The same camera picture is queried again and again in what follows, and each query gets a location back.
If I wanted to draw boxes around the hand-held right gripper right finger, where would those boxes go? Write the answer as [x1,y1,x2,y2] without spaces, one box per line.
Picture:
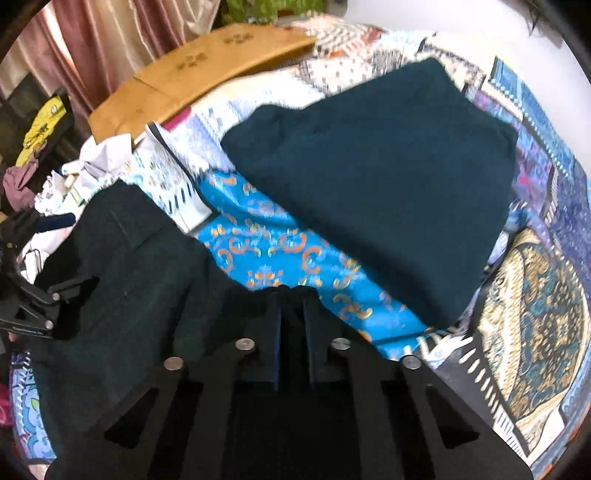
[302,295,534,480]

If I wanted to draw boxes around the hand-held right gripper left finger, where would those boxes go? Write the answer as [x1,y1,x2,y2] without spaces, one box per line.
[44,293,283,480]

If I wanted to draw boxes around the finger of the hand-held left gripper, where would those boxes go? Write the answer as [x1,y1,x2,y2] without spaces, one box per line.
[42,302,95,341]
[48,275,100,305]

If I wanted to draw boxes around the dark green pants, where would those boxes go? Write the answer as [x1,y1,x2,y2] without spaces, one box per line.
[28,180,324,464]

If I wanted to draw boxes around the folded dark teal pants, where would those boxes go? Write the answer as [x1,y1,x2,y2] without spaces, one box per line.
[221,57,520,329]

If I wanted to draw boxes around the blue orange patterned cloth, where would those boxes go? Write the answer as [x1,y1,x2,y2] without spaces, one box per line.
[194,170,437,361]

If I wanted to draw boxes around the purple cloth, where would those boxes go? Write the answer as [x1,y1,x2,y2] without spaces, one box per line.
[2,165,38,209]

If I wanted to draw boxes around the crumpled white cloth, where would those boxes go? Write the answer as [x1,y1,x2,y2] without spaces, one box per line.
[60,133,136,186]

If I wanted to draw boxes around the white patterned cloth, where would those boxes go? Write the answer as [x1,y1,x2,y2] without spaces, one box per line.
[133,121,214,234]

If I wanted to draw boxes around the yellow cloth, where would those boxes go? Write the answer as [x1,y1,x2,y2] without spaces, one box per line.
[15,95,75,168]

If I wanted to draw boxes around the teal gold patterned pillow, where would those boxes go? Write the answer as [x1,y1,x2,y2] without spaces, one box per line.
[475,228,591,464]

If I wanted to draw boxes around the wooden headboard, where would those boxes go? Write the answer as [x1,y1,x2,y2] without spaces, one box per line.
[88,23,317,140]

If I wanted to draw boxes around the pink curtain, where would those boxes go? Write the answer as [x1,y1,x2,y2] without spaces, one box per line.
[0,0,220,118]

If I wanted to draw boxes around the patchwork bed sheet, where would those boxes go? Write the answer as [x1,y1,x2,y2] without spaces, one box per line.
[9,14,591,462]

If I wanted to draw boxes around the green cloth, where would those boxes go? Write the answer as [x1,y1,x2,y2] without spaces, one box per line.
[221,0,329,27]

